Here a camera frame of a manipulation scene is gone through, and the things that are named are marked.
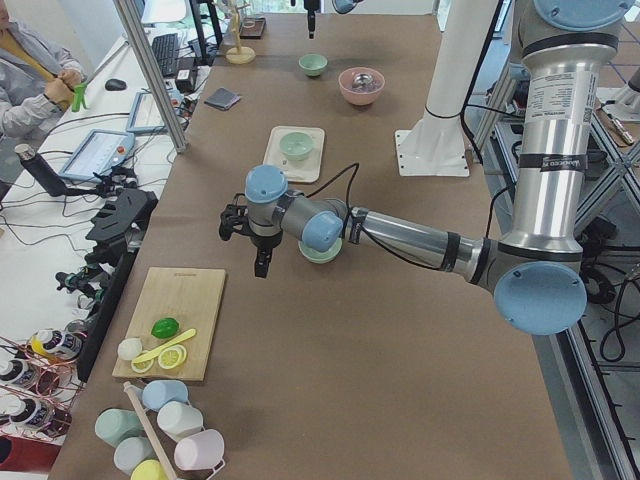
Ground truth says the green bowl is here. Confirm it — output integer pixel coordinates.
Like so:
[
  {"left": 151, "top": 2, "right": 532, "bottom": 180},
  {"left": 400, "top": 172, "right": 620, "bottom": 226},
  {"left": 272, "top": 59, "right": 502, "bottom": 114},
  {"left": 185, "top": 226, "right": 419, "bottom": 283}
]
[
  {"left": 279, "top": 131, "right": 314, "bottom": 161},
  {"left": 298, "top": 53, "right": 328, "bottom": 78},
  {"left": 298, "top": 238, "right": 342, "bottom": 264}
]

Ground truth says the aluminium frame post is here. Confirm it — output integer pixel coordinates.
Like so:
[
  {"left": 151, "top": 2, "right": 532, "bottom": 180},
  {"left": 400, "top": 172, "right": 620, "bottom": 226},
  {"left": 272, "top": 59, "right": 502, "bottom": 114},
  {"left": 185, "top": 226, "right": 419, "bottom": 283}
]
[{"left": 113, "top": 0, "right": 187, "bottom": 153}]

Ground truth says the green lime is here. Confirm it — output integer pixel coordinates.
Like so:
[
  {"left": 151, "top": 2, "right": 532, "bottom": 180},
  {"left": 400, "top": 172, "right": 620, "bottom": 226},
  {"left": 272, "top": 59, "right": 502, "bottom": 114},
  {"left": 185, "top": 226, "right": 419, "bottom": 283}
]
[{"left": 151, "top": 317, "right": 180, "bottom": 339}]

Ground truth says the green cup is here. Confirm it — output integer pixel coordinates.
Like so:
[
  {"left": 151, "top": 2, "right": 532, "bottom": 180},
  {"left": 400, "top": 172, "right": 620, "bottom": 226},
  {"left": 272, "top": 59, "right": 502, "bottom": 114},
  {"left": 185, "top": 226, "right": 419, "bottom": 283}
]
[{"left": 94, "top": 408, "right": 144, "bottom": 447}]

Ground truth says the grey cup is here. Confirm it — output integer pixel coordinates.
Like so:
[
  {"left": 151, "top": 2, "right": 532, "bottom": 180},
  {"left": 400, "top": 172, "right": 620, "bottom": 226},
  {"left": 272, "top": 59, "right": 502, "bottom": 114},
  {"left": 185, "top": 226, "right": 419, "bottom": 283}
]
[{"left": 113, "top": 437, "right": 156, "bottom": 476}]

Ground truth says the seated person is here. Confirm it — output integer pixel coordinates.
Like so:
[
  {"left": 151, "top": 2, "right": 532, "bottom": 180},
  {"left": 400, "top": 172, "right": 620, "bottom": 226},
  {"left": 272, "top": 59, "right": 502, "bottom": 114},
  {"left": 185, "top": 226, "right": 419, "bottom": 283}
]
[{"left": 0, "top": 3, "right": 86, "bottom": 144}]

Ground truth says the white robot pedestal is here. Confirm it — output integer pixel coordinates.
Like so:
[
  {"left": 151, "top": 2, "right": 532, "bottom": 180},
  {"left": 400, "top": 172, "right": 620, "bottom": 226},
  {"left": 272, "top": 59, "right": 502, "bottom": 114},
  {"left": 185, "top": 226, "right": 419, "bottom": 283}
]
[{"left": 396, "top": 0, "right": 501, "bottom": 177}]

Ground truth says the white cup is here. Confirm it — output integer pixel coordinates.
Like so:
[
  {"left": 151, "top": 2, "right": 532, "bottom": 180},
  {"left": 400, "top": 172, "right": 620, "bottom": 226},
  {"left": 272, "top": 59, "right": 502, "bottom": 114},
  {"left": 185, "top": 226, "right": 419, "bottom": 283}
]
[{"left": 157, "top": 401, "right": 204, "bottom": 442}]

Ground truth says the lemon slice bottom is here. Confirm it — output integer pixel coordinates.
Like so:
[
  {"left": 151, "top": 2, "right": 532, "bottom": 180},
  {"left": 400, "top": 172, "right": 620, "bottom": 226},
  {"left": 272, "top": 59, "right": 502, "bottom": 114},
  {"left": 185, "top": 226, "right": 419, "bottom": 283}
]
[{"left": 130, "top": 358, "right": 155, "bottom": 374}]

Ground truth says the pink cup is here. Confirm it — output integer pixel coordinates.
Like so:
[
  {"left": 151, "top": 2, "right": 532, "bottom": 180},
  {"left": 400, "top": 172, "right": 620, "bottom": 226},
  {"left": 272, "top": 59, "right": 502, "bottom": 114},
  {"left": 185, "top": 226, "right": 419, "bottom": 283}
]
[{"left": 173, "top": 428, "right": 227, "bottom": 472}]

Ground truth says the teach pendant near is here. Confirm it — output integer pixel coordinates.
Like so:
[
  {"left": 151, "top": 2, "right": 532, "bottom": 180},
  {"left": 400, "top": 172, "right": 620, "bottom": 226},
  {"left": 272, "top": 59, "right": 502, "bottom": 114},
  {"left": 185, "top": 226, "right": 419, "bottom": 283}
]
[{"left": 58, "top": 129, "right": 135, "bottom": 183}]

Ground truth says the cream rabbit tray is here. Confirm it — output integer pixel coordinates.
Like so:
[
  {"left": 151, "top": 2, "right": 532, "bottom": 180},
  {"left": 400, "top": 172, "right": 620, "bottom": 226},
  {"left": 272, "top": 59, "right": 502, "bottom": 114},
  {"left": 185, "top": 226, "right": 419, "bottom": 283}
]
[{"left": 263, "top": 126, "right": 325, "bottom": 184}]

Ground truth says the yellow cup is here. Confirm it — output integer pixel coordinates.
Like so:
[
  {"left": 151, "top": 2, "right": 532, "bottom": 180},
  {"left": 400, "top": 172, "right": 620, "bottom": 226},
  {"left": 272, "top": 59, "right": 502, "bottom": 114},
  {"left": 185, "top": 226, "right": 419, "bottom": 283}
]
[{"left": 130, "top": 459, "right": 168, "bottom": 480}]

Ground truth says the wooden mug tree stand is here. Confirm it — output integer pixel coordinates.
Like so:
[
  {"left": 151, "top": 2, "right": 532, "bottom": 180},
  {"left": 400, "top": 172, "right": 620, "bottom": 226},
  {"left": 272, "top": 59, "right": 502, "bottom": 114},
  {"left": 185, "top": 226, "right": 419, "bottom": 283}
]
[{"left": 220, "top": 0, "right": 255, "bottom": 65}]

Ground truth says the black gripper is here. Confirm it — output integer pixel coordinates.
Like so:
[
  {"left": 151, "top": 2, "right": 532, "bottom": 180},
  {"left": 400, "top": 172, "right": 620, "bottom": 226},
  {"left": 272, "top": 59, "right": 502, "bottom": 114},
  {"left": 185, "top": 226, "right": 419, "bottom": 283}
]
[{"left": 249, "top": 231, "right": 283, "bottom": 278}]

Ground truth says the yellow plastic knife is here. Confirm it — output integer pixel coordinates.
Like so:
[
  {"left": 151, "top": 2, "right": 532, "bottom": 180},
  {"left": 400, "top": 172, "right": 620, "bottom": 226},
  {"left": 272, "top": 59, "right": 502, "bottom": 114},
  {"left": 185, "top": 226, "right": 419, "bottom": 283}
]
[{"left": 132, "top": 328, "right": 197, "bottom": 363}]

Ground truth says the teach pendant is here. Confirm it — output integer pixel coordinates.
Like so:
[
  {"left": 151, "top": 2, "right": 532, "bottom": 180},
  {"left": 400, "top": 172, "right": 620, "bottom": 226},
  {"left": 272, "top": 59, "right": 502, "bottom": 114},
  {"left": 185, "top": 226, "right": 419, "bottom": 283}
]
[
  {"left": 126, "top": 91, "right": 166, "bottom": 135},
  {"left": 58, "top": 129, "right": 135, "bottom": 183}
]

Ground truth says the wooden rack handle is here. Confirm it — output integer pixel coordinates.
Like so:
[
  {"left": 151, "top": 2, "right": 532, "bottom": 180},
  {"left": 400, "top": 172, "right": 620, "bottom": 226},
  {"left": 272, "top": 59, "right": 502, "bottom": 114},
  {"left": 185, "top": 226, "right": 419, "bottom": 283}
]
[{"left": 123, "top": 381, "right": 178, "bottom": 480}]

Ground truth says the bamboo cutting board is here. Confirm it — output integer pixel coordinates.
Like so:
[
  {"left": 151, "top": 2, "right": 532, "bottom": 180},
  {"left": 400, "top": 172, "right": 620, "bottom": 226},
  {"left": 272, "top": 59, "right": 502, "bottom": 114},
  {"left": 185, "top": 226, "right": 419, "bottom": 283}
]
[{"left": 111, "top": 267, "right": 227, "bottom": 385}]

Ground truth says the white garlic toy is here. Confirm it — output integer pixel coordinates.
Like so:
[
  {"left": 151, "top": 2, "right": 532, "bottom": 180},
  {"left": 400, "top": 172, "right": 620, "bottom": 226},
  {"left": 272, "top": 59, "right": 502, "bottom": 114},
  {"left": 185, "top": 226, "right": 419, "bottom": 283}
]
[{"left": 117, "top": 337, "right": 143, "bottom": 361}]

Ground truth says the black keyboard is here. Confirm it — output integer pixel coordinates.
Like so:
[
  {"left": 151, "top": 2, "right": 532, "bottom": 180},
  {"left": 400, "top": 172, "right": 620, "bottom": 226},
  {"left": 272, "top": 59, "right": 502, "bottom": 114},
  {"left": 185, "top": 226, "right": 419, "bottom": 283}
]
[{"left": 151, "top": 33, "right": 179, "bottom": 78}]

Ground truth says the grey folded cloth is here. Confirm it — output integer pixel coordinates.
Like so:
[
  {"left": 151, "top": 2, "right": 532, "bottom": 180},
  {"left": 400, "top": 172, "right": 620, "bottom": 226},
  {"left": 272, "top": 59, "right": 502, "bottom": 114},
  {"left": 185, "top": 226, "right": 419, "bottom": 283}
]
[{"left": 204, "top": 87, "right": 242, "bottom": 111}]

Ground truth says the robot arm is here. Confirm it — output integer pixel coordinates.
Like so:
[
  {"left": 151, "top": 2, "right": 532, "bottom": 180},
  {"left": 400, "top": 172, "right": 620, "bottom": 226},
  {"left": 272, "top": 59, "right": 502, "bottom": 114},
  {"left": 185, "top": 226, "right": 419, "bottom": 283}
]
[
  {"left": 237, "top": 1, "right": 631, "bottom": 335},
  {"left": 303, "top": 0, "right": 362, "bottom": 39}
]

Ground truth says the teach pendant far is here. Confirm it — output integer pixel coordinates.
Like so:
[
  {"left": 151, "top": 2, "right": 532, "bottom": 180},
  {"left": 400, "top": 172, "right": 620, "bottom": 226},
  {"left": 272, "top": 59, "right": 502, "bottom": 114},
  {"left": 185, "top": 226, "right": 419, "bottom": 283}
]
[{"left": 126, "top": 91, "right": 166, "bottom": 135}]

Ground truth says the lemon slice top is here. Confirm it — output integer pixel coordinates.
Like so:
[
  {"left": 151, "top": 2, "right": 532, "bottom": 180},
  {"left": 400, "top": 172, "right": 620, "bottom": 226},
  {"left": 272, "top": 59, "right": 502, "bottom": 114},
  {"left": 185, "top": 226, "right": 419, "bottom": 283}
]
[{"left": 157, "top": 344, "right": 187, "bottom": 370}]

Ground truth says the black tray at edge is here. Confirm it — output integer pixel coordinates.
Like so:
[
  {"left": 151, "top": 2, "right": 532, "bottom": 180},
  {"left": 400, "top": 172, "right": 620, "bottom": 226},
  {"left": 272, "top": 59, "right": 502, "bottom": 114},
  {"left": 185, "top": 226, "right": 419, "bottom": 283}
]
[{"left": 240, "top": 17, "right": 266, "bottom": 40}]

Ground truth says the metal ice scoop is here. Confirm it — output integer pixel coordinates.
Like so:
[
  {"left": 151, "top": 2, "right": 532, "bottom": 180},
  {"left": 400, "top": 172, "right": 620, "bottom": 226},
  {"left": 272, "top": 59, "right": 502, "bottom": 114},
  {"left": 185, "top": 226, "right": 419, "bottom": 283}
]
[{"left": 351, "top": 72, "right": 377, "bottom": 93}]

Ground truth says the lemon slice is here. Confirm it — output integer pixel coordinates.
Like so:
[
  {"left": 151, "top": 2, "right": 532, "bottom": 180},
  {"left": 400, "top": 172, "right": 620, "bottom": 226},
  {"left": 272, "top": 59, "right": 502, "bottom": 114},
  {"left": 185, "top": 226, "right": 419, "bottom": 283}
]
[
  {"left": 130, "top": 358, "right": 155, "bottom": 374},
  {"left": 157, "top": 344, "right": 187, "bottom": 370}
]

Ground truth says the black computer mouse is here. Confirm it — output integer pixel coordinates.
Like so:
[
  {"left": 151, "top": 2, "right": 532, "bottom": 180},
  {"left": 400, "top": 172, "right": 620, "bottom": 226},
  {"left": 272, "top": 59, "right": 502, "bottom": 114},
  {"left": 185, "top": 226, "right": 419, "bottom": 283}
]
[{"left": 104, "top": 78, "right": 127, "bottom": 91}]

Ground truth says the black water bottle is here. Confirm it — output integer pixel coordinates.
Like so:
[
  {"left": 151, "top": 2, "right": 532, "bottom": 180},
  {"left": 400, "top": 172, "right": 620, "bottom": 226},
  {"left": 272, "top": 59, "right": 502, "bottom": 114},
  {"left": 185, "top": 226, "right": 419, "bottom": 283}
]
[{"left": 14, "top": 144, "right": 67, "bottom": 197}]

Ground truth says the pink bowl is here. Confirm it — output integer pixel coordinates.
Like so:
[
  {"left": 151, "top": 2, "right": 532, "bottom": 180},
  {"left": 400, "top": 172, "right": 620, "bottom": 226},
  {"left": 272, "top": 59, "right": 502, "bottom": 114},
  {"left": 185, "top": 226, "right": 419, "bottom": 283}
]
[{"left": 338, "top": 67, "right": 385, "bottom": 106}]

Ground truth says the light blue cup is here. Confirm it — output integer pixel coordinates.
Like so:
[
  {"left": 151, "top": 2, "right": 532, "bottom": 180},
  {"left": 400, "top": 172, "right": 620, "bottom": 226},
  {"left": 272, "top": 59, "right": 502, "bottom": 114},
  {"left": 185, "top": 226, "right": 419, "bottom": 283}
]
[{"left": 142, "top": 379, "right": 189, "bottom": 412}]

